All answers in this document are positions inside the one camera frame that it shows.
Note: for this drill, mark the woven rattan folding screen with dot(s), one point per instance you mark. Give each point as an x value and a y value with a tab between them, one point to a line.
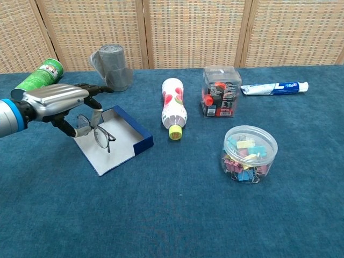
188	32

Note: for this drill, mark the clear jar of binder clips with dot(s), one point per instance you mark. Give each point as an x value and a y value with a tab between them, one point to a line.
250	156

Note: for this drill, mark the blue glasses case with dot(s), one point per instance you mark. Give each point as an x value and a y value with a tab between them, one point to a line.
122	141

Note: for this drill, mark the white watermelon print bottle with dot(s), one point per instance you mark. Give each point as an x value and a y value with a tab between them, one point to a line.
173	107

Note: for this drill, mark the clear box with black items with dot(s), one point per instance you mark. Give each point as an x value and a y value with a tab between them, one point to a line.
220	94

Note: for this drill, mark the blue velvet tablecloth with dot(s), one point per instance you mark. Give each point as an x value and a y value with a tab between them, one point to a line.
172	215

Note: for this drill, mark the green chips can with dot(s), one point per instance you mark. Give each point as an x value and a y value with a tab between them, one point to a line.
45	72

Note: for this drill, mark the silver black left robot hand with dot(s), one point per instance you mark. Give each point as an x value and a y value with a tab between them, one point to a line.
53	99

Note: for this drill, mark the grey garbage bag roll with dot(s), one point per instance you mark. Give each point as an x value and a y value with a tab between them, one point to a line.
113	64

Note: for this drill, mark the white blue toothpaste tube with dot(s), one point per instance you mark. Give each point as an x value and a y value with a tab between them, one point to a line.
274	88

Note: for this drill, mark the black-framed eyeglasses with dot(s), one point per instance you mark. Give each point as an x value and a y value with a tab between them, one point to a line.
102	138

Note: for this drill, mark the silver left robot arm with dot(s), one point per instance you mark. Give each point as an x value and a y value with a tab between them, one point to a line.
6	118

